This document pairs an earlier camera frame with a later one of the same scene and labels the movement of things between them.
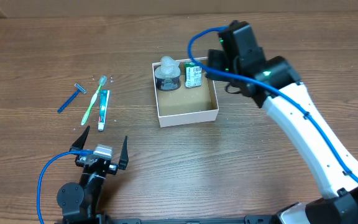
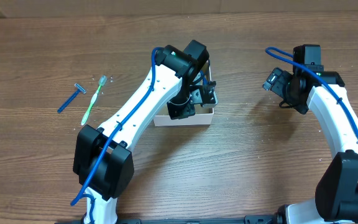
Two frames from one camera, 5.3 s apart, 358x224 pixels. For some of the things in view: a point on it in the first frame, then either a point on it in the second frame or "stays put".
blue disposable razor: [79, 89] stays put
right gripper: [217, 61] -> [300, 106]
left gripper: [113, 168] -> [178, 111]
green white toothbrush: [102, 80] stays put
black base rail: [136, 219] stays put
